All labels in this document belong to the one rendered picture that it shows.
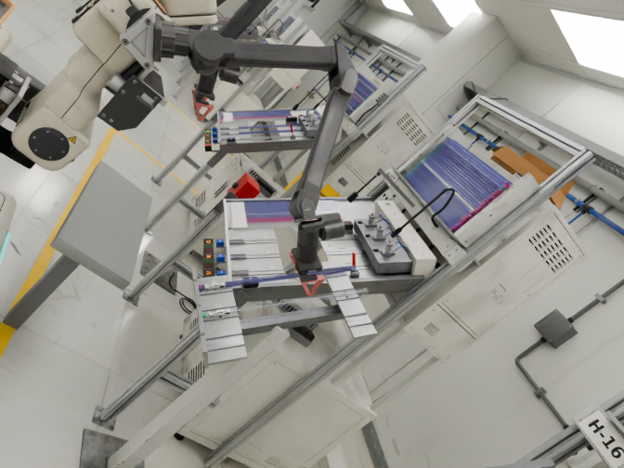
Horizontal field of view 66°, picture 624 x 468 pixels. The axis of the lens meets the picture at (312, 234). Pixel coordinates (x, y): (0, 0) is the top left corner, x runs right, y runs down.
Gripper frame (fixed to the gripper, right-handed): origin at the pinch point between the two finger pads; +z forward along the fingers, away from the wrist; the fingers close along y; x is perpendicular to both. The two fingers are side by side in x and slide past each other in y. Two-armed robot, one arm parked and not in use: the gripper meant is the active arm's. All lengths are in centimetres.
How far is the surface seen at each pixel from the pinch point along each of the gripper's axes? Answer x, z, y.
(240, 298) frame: 16.3, 18.9, 18.1
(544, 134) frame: -101, -25, 33
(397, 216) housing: -56, 17, 50
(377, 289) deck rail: -33.3, 23.8, 16.8
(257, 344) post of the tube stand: 14.7, 20.5, -1.9
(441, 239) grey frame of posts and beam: -60, 9, 23
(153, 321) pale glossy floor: 51, 87, 85
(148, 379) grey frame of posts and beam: 50, 51, 19
